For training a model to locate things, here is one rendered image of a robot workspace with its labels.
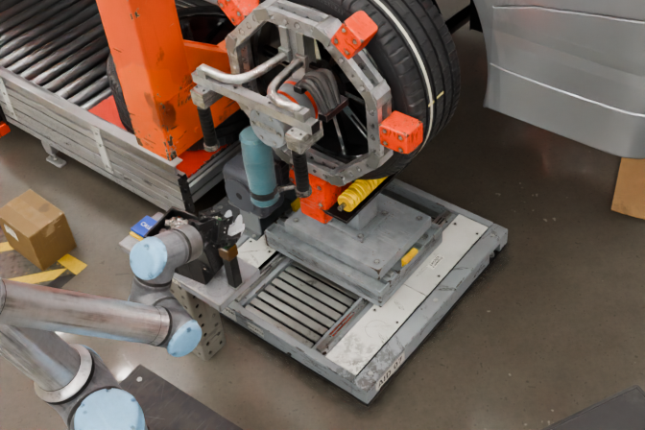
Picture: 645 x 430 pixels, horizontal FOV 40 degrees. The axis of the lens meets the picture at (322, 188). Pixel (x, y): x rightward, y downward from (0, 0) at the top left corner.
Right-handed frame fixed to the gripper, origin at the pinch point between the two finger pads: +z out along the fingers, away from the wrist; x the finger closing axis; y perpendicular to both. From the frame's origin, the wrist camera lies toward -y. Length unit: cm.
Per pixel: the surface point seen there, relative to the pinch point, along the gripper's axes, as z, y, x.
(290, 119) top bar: 2.8, 32.5, -8.5
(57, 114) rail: 50, -15, 127
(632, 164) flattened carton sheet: 166, 3, -60
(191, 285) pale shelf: 2.8, -25.1, 15.8
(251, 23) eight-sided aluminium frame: 19, 49, 19
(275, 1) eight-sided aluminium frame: 19, 57, 12
